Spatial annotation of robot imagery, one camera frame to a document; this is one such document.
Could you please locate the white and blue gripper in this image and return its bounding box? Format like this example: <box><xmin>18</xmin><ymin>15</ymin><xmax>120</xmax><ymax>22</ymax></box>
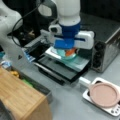
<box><xmin>49</xmin><ymin>23</ymin><xmax>94</xmax><ymax>50</ymax></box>

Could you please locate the pink round plate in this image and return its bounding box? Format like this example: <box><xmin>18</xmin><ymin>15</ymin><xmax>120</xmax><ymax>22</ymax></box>
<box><xmin>89</xmin><ymin>83</ymin><xmax>120</xmax><ymax>108</ymax></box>

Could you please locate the orange carrot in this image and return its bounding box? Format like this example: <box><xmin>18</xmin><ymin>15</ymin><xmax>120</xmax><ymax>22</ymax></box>
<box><xmin>65</xmin><ymin>48</ymin><xmax>76</xmax><ymax>57</ymax></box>

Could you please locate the open oven glass door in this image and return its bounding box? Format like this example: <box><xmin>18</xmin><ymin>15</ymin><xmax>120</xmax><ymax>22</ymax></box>
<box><xmin>34</xmin><ymin>55</ymin><xmax>89</xmax><ymax>85</ymax></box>

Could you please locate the silver toaster oven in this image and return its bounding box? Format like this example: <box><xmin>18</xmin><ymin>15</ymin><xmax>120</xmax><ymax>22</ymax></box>
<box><xmin>80</xmin><ymin>13</ymin><xmax>120</xmax><ymax>72</ymax></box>

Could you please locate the black tray bin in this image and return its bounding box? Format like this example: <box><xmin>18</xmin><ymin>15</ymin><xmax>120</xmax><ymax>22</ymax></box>
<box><xmin>20</xmin><ymin>75</ymin><xmax>53</xmax><ymax>103</ymax></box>

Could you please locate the wooden box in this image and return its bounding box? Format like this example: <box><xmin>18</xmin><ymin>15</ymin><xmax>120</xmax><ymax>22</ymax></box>
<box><xmin>0</xmin><ymin>67</ymin><xmax>52</xmax><ymax>120</ymax></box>

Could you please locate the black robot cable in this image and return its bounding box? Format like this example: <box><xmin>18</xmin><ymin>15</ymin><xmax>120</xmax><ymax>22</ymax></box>
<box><xmin>6</xmin><ymin>3</ymin><xmax>44</xmax><ymax>48</ymax></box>

